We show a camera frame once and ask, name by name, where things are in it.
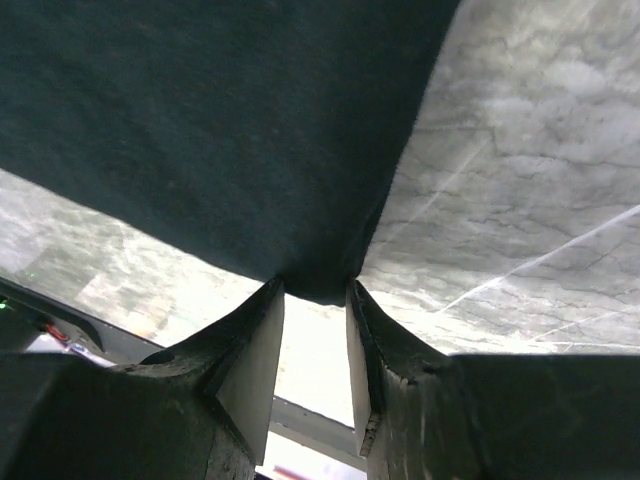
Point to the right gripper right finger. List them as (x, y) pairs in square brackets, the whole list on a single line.
[(421, 414)]

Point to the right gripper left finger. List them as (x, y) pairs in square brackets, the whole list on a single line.
[(200, 409)]

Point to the black t-shirt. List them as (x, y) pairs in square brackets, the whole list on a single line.
[(259, 136)]

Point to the black base beam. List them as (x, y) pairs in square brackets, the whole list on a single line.
[(288, 420)]

